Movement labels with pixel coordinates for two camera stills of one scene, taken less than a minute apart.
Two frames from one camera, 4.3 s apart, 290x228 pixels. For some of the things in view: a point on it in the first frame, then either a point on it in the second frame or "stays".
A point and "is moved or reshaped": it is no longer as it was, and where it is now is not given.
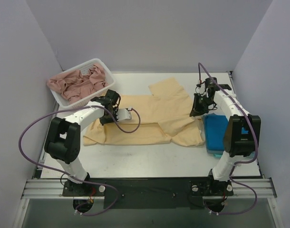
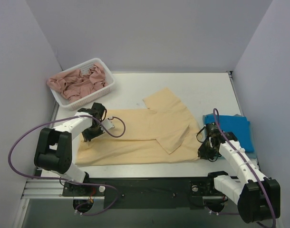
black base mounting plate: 128,193 stays
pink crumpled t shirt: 73,86 stays
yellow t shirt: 166,116 is moved or reshaped
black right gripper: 199,104 to 204,150
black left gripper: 106,116 to 90,135
